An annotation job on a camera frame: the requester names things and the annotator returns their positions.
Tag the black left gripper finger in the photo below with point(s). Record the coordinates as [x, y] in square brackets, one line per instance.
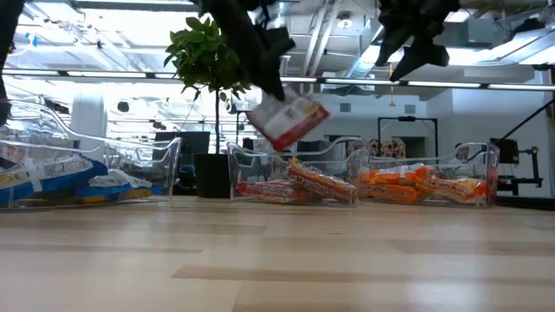
[264, 67]
[279, 41]

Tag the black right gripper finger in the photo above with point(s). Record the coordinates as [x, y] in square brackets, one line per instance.
[392, 41]
[425, 54]

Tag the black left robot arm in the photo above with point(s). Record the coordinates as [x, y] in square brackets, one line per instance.
[8, 43]

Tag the green leafy plant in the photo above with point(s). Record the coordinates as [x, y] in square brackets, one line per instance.
[195, 52]

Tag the clear plastic bin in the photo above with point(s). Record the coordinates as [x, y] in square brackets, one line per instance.
[260, 164]
[143, 164]
[477, 164]

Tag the black monitor on stand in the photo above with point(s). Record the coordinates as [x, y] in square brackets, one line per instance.
[509, 151]

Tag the long ceiling light strip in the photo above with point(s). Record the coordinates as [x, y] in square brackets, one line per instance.
[108, 74]

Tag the black metal stand frame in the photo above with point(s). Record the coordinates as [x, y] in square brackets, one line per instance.
[407, 118]

